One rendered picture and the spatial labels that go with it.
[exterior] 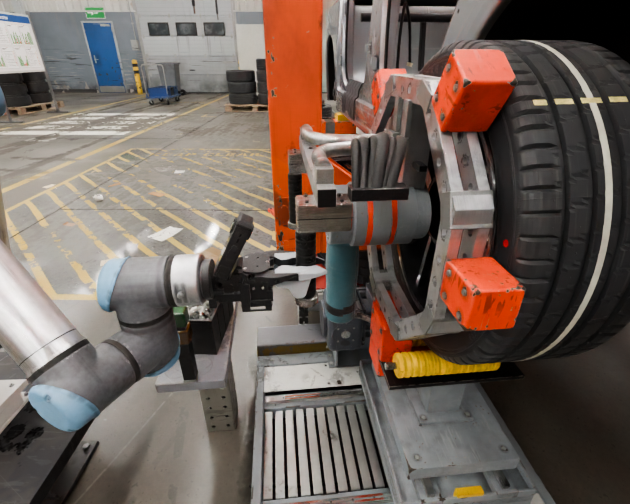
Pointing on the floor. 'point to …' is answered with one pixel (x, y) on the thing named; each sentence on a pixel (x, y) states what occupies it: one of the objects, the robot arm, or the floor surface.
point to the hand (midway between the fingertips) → (318, 263)
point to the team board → (11, 47)
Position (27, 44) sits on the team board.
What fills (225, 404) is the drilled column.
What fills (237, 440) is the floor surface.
